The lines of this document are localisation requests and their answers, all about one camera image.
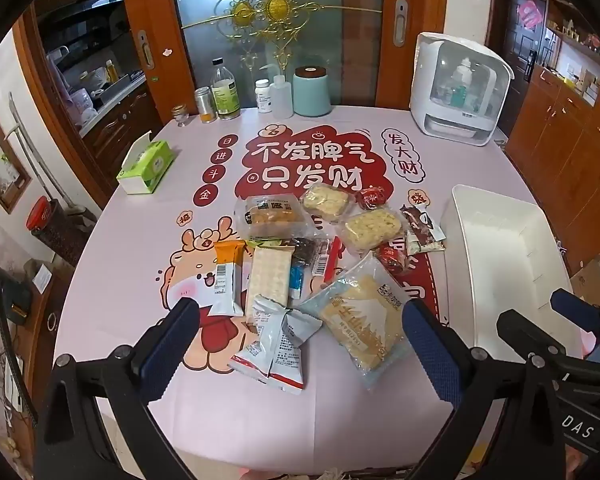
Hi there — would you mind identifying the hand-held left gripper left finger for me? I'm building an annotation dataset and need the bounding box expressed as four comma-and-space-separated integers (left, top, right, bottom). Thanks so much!
35, 297, 201, 480

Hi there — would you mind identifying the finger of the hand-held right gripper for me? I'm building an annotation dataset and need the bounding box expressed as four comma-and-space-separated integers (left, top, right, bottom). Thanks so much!
550, 287, 600, 331
496, 309, 586, 361

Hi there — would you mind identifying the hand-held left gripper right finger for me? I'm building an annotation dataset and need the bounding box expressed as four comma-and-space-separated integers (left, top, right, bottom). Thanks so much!
402, 300, 566, 480

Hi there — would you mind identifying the large rice cracker packet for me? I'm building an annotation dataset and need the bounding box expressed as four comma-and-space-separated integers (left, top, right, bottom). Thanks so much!
297, 255, 417, 392

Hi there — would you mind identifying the orange and white snack packet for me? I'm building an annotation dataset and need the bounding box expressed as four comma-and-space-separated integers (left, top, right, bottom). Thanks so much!
211, 240, 247, 317

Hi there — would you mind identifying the white plastic tray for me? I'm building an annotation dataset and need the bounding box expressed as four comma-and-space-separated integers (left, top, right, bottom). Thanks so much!
439, 184, 586, 361

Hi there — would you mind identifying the grey and red snack packet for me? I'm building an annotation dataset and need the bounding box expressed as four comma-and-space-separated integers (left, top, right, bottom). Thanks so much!
227, 295, 324, 394

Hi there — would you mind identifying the clear cracker packet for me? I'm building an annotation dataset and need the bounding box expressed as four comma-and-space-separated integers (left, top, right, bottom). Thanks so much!
245, 245, 294, 322

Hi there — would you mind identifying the noodle cake packet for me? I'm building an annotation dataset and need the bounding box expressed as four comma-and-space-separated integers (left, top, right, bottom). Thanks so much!
302, 185, 352, 223
342, 210, 407, 254

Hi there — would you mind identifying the clear bread packet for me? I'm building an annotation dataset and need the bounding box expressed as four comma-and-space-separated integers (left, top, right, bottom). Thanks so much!
235, 195, 307, 242

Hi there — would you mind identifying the cardboard box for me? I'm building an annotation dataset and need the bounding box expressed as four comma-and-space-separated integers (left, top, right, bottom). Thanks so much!
570, 250, 600, 311

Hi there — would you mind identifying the red candy packet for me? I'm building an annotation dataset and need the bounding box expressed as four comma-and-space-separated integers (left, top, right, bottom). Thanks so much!
357, 186, 389, 211
375, 245, 417, 277

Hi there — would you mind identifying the beige sachet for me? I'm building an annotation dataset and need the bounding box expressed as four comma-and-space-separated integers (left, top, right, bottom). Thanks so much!
406, 237, 447, 257

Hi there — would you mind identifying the brown coffee sachet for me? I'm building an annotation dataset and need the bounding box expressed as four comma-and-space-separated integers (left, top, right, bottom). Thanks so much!
400, 204, 447, 243

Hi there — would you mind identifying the red stick packet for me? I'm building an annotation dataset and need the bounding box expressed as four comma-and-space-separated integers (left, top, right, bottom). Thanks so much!
319, 237, 342, 282

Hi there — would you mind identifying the dark snack packet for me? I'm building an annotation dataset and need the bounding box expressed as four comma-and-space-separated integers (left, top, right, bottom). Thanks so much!
290, 237, 327, 267

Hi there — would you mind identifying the wooden cabinet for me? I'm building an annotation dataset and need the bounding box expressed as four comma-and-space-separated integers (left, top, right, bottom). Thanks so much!
505, 0, 600, 271

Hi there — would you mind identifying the red and black bin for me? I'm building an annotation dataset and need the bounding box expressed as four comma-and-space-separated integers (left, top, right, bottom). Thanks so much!
26, 196, 88, 267

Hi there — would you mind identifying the green tissue box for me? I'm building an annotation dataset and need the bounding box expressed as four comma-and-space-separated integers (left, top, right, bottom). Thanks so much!
116, 131, 177, 196

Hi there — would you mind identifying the broom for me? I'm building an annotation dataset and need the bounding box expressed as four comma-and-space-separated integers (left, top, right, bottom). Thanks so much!
7, 92, 97, 231

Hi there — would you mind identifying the kitchen counter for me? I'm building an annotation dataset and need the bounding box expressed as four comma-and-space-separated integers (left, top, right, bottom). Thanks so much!
77, 75, 162, 167

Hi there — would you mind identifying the white countertop sterilizer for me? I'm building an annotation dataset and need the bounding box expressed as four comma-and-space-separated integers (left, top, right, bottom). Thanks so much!
410, 32, 515, 147

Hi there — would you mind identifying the glass bottle with green label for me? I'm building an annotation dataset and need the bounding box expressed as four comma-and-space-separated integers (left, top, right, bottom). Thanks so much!
210, 58, 242, 121

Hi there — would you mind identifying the dark entrance door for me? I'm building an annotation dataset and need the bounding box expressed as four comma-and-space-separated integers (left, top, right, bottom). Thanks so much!
495, 0, 547, 86

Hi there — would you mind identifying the white pill bottle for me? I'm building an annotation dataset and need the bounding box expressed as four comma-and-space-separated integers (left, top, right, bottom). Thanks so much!
255, 79, 273, 113

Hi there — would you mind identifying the clear squeeze bottle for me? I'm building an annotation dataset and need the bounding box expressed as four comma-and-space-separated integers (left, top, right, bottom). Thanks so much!
271, 57, 293, 117

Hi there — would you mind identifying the teal canister with brown lid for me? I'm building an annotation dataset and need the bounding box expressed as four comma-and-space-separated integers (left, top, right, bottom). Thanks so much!
292, 66, 332, 117

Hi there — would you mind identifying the glass sliding door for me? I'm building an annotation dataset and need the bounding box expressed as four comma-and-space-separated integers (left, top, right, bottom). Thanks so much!
117, 0, 448, 126

